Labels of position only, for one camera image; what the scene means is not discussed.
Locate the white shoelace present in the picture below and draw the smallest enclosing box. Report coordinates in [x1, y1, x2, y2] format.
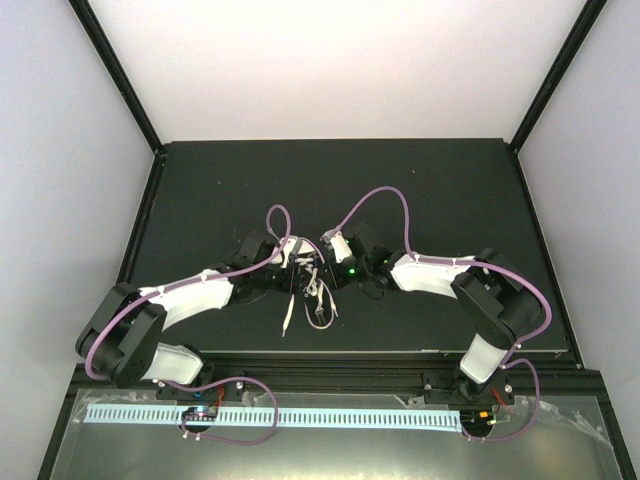
[293, 257, 339, 331]

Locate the black canvas sneaker white sole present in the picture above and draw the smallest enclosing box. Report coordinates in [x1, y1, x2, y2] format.
[292, 237, 337, 331]

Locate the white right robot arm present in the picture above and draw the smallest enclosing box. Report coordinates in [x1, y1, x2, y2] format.
[322, 225, 552, 403]

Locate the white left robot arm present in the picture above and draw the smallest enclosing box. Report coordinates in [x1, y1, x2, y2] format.
[75, 232, 303, 399]

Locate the left small circuit board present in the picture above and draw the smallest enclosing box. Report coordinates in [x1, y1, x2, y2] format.
[181, 405, 218, 422]

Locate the small circuit board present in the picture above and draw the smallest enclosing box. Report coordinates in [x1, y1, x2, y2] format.
[460, 410, 513, 429]
[181, 405, 218, 422]

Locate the right small circuit board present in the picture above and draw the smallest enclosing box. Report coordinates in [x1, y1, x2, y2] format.
[460, 410, 513, 429]

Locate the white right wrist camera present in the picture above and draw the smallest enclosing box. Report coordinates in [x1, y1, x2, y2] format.
[321, 228, 353, 264]

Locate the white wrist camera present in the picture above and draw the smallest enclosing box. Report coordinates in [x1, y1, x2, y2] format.
[321, 228, 353, 264]
[271, 236, 315, 268]

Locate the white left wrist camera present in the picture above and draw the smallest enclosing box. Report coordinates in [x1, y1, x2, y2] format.
[271, 236, 315, 268]

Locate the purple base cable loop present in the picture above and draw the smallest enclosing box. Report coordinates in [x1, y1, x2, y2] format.
[167, 375, 281, 446]

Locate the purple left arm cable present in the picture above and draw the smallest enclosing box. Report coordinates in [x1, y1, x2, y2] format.
[85, 203, 321, 382]

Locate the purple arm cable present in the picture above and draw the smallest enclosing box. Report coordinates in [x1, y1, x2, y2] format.
[339, 186, 555, 371]
[85, 203, 321, 382]

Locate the light blue slotted cable duct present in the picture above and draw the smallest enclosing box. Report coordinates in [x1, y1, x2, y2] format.
[84, 404, 462, 433]

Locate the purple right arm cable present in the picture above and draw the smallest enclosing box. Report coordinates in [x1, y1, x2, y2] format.
[339, 186, 555, 371]

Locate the black front mounting rail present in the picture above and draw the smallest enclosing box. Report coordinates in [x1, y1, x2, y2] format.
[162, 354, 609, 408]

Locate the left black frame post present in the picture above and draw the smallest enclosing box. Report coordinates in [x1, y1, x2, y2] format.
[68, 0, 163, 155]

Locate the black frame post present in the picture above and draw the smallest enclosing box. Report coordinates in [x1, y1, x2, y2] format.
[68, 0, 163, 155]
[509, 0, 608, 154]

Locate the right black frame post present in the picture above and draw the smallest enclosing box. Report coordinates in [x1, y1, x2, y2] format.
[509, 0, 608, 154]

